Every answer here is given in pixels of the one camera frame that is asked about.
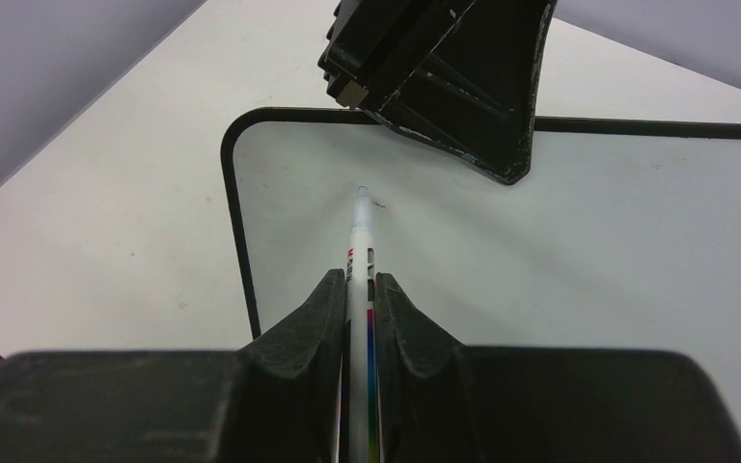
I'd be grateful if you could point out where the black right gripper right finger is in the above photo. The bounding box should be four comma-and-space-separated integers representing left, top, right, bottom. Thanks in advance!
374, 273, 741, 462

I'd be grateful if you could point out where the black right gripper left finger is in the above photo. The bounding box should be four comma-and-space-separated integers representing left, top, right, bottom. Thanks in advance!
0, 269, 346, 462

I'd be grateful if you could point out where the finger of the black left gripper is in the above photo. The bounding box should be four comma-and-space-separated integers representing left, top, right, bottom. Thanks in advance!
318, 0, 556, 185

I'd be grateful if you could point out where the white marker pen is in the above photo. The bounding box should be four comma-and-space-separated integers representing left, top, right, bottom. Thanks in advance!
339, 186, 382, 462

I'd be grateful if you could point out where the white whiteboard black frame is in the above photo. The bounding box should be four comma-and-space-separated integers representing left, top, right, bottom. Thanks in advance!
221, 108, 741, 431

